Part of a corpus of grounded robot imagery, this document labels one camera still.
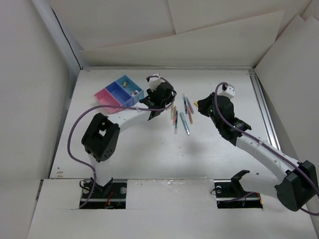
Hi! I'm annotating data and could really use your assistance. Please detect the pink drawer box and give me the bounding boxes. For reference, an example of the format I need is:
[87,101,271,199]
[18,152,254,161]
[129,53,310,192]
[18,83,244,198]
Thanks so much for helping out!
[94,88,123,115]

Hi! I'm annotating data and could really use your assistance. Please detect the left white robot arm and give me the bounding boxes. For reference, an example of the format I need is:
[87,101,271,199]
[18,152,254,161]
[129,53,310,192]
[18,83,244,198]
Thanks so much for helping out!
[81,82,176,198]

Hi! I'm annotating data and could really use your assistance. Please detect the blue black pen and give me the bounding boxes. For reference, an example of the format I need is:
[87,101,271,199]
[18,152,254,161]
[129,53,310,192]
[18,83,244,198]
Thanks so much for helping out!
[182,93,188,114]

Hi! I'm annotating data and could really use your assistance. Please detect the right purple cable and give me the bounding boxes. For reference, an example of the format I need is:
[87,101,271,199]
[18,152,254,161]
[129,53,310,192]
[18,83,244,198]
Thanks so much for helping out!
[214,82,319,216]

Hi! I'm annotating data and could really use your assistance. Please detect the purple cable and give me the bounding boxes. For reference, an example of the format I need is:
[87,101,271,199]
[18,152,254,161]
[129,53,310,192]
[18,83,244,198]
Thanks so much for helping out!
[67,74,170,209]
[214,82,319,216]

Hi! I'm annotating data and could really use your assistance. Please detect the light blue drawer box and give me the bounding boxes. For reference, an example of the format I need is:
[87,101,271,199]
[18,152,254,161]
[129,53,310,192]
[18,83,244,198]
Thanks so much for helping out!
[116,75,145,105]

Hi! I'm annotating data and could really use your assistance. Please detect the pink highlighter pen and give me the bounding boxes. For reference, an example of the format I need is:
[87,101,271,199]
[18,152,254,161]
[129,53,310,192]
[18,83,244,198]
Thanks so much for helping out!
[172,106,176,125]

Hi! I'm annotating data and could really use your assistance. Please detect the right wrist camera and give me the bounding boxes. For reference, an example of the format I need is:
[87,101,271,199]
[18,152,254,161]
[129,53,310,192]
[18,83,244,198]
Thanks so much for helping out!
[220,84,235,99]

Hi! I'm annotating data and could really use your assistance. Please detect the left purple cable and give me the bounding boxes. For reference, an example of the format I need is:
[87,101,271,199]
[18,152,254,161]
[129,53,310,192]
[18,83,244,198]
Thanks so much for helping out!
[67,74,170,209]

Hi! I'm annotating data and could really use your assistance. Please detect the orange highlighter pen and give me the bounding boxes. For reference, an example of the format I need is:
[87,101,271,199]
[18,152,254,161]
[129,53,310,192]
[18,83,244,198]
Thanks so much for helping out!
[186,98,194,124]

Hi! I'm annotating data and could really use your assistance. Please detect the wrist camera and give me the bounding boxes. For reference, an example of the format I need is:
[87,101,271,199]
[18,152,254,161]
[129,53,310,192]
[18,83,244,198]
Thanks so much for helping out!
[147,73,161,92]
[220,84,235,99]

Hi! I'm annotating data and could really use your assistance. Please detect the aluminium rail right side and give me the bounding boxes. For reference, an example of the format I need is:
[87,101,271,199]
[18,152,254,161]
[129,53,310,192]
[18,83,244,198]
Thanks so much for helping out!
[248,70,281,151]

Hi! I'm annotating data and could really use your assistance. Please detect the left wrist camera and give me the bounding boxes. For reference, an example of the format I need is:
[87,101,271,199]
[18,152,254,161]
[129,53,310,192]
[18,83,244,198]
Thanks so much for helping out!
[147,73,161,92]

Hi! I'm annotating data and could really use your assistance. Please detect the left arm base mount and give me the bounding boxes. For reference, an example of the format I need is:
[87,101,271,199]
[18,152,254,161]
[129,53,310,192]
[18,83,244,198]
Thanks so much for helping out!
[79,178,128,210]

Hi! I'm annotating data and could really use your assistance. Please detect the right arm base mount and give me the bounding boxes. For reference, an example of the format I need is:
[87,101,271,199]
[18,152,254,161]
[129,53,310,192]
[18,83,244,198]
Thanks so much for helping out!
[210,170,263,209]

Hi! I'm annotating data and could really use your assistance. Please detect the yellow highlighter pen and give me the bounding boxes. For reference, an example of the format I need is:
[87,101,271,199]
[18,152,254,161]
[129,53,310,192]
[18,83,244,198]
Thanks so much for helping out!
[170,103,174,120]

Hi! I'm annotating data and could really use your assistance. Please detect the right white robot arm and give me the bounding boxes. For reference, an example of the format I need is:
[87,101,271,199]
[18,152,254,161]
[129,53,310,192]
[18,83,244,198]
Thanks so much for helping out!
[196,93,319,212]

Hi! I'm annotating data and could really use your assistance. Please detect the dark blue drawer box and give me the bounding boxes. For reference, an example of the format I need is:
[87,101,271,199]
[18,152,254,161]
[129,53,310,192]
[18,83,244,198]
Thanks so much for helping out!
[105,81,134,107]

